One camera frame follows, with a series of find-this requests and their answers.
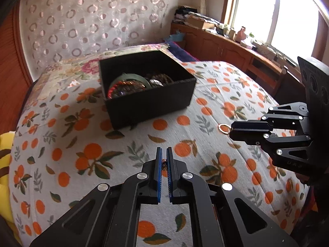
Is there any yellow plush toy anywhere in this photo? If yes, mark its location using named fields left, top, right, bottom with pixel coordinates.
left=0, top=131, right=16, bottom=223

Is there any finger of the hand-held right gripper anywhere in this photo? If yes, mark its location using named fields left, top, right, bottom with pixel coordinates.
left=230, top=130, right=314, bottom=171
left=231, top=102, right=310, bottom=134

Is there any navy blue blanket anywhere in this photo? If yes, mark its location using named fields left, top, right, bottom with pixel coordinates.
left=164, top=41, right=199, bottom=62

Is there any cardboard box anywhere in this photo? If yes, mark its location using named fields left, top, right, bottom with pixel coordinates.
left=185, top=15, right=216, bottom=30

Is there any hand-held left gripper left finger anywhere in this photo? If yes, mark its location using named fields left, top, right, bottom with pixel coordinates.
left=29, top=147, right=163, bottom=247

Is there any wooden headboard panel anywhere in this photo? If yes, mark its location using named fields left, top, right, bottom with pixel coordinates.
left=0, top=10, right=32, bottom=134

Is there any teal tissue pack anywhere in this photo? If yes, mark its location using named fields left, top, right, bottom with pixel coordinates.
left=170, top=30, right=185, bottom=42

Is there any green bangle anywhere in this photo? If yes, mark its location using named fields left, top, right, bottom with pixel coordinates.
left=110, top=73, right=152, bottom=98

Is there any wooden cabinet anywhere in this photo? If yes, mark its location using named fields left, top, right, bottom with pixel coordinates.
left=170, top=22, right=306, bottom=101

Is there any floral blanket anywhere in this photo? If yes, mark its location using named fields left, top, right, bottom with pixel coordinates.
left=24, top=42, right=170, bottom=103

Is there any brown bead bracelet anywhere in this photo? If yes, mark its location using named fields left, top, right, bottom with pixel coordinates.
left=145, top=72, right=173, bottom=85

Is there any black jewelry box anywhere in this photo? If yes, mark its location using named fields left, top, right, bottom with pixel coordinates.
left=99, top=50, right=197, bottom=130

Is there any stack of dark clothes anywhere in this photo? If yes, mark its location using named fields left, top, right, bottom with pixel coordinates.
left=173, top=5, right=198, bottom=23

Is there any wood-framed window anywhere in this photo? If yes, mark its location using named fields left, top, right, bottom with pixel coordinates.
left=224, top=0, right=329, bottom=65

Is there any white orange-print cloth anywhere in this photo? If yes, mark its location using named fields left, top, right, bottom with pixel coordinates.
left=8, top=60, right=316, bottom=247

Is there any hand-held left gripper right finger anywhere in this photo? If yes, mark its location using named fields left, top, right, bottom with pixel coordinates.
left=167, top=147, right=300, bottom=247

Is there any red bead bracelet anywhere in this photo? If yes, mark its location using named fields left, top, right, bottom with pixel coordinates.
left=107, top=80, right=144, bottom=99

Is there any circle-pattern sheer curtain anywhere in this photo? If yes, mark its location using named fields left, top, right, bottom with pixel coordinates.
left=19, top=0, right=173, bottom=70

